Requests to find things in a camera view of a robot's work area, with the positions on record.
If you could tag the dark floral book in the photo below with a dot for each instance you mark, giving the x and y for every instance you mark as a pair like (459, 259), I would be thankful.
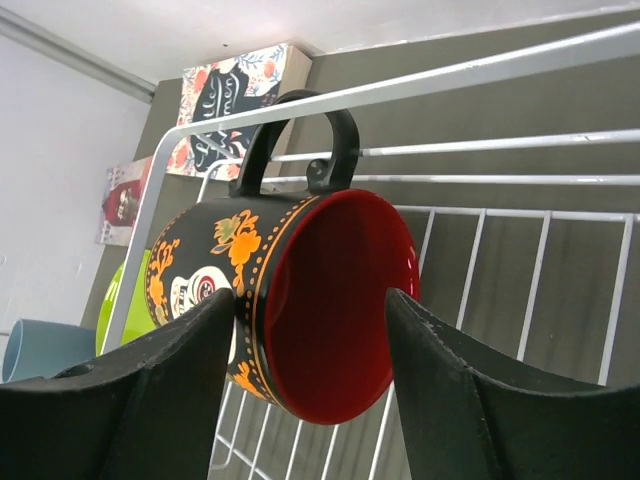
(242, 83)

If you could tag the light blue cup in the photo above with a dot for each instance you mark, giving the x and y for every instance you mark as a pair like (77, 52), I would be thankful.
(38, 348)

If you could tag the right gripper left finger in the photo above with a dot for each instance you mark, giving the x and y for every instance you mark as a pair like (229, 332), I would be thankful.
(146, 410)

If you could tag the black skull mug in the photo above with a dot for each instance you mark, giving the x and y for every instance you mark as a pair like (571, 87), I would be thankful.
(309, 272)

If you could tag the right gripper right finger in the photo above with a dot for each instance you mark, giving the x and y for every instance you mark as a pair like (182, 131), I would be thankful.
(468, 411)

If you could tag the red cover booklet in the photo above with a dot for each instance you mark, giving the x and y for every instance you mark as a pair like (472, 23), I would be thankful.
(121, 199)

